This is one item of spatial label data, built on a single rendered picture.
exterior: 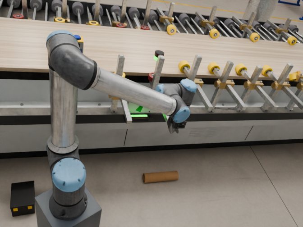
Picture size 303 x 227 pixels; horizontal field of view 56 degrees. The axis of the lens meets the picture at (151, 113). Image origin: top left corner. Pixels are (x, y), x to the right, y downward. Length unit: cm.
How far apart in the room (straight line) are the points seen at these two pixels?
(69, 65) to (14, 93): 113
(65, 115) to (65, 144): 18
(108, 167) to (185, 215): 76
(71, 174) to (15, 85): 91
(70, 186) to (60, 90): 43
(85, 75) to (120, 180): 155
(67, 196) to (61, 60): 66
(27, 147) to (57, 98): 127
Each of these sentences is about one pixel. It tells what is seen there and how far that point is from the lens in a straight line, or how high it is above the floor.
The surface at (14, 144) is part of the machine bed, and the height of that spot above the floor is 19.
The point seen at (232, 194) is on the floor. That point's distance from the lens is 268.
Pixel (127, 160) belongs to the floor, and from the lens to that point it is 259.
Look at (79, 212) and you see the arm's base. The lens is 153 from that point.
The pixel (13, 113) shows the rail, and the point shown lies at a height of 70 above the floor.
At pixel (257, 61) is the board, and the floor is 90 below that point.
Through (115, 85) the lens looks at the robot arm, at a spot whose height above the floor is 133.
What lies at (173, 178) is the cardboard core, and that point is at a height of 6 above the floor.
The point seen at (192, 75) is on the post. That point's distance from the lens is 191.
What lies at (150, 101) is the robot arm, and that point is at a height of 124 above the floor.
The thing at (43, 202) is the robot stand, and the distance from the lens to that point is 161.
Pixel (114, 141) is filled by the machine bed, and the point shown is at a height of 18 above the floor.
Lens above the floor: 195
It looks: 39 degrees down
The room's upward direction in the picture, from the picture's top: 15 degrees clockwise
